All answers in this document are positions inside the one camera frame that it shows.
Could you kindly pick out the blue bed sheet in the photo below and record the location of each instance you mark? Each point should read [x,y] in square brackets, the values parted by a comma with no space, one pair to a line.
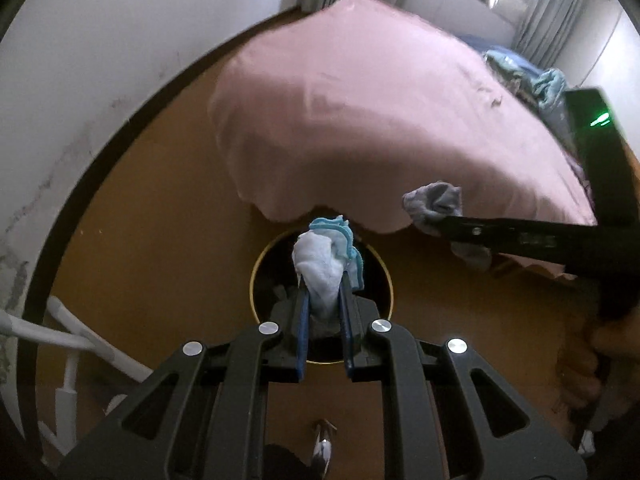
[500,52]

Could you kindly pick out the pink bed blanket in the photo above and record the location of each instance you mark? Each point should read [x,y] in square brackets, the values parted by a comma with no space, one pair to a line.
[375,110]

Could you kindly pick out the grey cloth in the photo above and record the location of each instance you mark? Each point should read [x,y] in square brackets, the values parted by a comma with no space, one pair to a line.
[435,200]

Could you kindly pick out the small silver metal object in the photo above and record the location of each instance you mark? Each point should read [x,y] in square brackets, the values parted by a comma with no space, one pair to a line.
[324,447]

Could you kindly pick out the white tissue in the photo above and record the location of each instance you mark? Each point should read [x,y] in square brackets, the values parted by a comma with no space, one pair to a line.
[317,265]

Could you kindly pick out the person's right hand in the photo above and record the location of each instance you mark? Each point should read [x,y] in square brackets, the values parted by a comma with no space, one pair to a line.
[582,375]

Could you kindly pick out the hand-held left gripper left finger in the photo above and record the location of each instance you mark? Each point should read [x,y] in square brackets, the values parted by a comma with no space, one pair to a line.
[301,340]

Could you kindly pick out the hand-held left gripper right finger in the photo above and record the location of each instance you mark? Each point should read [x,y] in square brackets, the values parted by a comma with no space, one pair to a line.
[346,340]

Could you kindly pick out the black trash bin gold rim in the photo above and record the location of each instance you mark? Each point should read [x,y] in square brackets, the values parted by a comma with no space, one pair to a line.
[374,285]

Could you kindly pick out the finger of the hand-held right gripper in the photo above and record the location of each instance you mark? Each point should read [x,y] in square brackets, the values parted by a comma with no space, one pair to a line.
[525,240]

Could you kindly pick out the patterned clothes pile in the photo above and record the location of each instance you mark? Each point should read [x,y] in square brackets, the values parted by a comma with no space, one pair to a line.
[510,72]

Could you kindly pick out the white tube rack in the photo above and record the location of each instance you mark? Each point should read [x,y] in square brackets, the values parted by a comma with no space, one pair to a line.
[55,337]

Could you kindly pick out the light blue face mask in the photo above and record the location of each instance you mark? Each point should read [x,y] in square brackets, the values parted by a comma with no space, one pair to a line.
[352,259]

